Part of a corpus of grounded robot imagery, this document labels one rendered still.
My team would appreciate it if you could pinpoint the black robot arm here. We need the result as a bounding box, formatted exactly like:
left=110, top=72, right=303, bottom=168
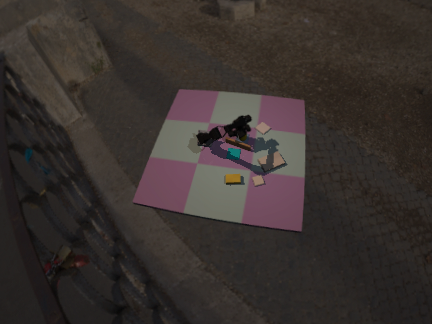
left=196, top=114, right=252, bottom=145

